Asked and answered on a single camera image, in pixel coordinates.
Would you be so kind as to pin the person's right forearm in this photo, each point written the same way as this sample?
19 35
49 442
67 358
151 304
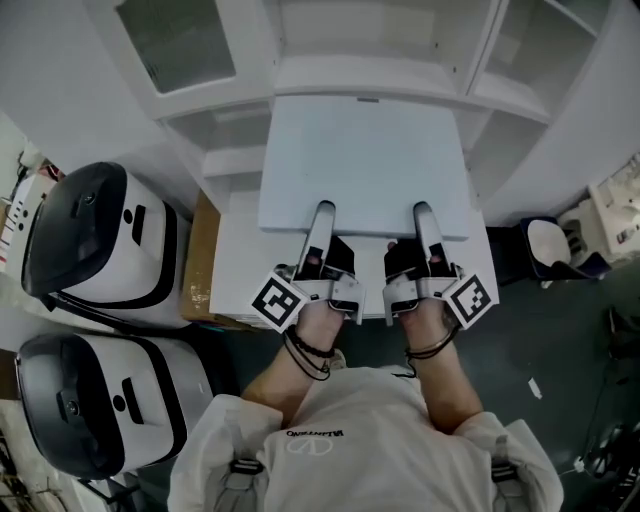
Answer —
445 390

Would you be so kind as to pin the person's right hand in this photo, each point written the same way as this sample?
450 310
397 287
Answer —
402 260

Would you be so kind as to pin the white chair cushion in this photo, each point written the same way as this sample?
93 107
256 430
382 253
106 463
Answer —
547 242

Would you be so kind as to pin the person's left forearm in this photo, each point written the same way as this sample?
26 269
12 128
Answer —
285 385

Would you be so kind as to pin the white and black robot pod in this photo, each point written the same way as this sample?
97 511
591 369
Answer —
145 265
160 395

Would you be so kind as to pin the person's left hand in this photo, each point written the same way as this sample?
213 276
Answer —
341 257

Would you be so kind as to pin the white ornate vanity table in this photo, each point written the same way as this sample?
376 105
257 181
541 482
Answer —
610 215

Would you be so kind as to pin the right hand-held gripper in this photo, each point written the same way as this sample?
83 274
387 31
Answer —
472 301

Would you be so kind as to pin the small white floor object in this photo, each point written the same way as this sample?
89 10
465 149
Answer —
535 388

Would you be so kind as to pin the large white box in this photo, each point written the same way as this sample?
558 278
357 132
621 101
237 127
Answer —
360 160

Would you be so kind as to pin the white cabinet desk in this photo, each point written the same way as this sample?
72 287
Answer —
240 270

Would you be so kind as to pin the dark blue chair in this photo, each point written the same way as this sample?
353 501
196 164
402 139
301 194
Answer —
580 267

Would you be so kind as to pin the white shoe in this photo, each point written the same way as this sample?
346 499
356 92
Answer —
338 359

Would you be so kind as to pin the white sweatshirt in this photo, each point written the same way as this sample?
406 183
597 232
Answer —
370 450

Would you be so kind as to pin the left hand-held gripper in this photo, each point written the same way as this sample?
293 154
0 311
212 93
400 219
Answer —
277 301

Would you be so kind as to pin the white panel with black buttons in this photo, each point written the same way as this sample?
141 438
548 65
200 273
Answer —
22 210

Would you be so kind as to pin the brown cardboard box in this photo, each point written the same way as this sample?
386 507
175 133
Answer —
197 270

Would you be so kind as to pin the thin dark bangle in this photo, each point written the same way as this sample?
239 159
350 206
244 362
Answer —
430 351

